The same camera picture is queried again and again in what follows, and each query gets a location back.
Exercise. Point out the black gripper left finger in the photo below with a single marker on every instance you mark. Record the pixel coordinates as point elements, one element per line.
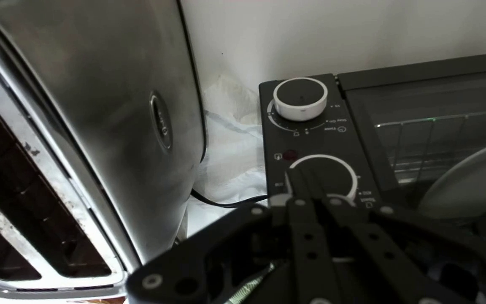
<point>237,247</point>

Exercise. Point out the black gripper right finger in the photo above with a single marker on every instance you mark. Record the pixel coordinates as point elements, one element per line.
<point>413,247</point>

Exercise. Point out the white-rimmed black oven knob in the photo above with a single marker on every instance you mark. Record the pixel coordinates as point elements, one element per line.
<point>301,96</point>
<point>333,171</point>

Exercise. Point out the black toaster oven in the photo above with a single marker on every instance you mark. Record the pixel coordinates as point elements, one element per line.
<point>423,112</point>

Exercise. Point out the silver two-slot toaster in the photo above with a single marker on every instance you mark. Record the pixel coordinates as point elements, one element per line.
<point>97,112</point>

